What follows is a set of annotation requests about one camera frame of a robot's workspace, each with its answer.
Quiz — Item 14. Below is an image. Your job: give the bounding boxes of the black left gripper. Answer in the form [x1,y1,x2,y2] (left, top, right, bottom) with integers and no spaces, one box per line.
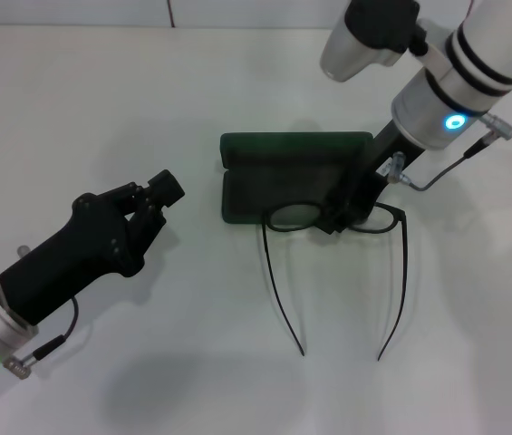
[0,169,187,327]

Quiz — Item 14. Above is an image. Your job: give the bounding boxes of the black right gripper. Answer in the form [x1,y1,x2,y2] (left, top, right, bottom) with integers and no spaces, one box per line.
[314,118,424,237]

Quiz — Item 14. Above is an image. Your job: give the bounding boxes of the green glasses case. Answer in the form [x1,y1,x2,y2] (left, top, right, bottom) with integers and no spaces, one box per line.
[218,130,373,226]

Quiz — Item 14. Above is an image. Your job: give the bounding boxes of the black glasses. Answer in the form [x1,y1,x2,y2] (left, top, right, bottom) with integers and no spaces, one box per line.
[259,201,409,363]

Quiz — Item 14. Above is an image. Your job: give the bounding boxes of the right wrist cable with plugs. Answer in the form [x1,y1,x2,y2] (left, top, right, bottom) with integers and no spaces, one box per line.
[378,112,512,191]

